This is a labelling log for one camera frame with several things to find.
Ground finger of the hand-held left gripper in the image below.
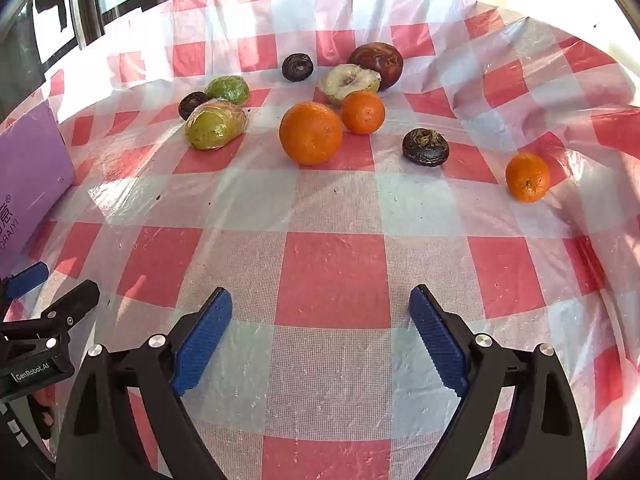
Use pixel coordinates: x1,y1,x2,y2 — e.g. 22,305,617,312
0,280,101,362
0,261,50,321

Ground dark window frame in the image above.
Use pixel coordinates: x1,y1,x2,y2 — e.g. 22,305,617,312
0,0,181,111

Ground small orange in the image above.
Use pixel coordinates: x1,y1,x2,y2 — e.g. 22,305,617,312
505,152,551,204
341,90,386,136

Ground dark red apple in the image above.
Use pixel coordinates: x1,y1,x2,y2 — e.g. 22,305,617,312
347,42,404,92

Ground purple cardboard box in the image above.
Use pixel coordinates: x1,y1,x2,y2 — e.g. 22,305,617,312
0,100,77,276

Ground oval green fruit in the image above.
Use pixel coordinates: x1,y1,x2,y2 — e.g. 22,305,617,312
184,100,248,151

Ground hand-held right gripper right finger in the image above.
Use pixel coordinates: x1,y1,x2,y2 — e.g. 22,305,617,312
408,284,588,480

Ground round green wrapped fruit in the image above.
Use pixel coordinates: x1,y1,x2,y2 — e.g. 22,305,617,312
205,75,250,106

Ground large orange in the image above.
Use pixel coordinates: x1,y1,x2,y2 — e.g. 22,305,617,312
279,101,345,166

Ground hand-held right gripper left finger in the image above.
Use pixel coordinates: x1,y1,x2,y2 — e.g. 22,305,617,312
55,286,234,480

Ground red white checkered tablecloth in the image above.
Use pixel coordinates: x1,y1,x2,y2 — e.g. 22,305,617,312
0,0,640,480

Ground halved apple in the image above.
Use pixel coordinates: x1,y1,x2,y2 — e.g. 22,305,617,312
319,63,382,107

